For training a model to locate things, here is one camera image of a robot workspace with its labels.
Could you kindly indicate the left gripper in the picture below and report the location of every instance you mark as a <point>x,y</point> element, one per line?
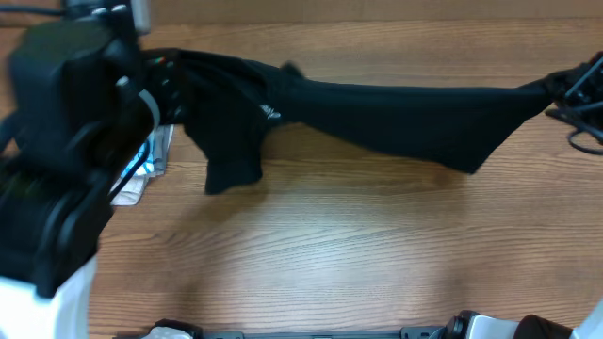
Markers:
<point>166,73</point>

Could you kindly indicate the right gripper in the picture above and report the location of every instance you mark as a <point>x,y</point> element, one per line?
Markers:
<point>575,104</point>

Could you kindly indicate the black t-shirt with logo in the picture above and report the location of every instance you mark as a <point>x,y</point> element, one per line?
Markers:
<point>237,101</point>

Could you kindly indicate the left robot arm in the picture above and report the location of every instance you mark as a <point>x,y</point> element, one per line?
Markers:
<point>86,107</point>

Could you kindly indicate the folded gray garment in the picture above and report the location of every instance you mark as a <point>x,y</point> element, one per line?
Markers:
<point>162,137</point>

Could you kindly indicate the folded light blue printed shirt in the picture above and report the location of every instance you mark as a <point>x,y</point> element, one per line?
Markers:
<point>143,162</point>

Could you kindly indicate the folded beige garment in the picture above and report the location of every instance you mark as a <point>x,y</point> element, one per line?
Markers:
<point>131,193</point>

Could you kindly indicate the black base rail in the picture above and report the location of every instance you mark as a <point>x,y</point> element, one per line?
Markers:
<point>166,328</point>

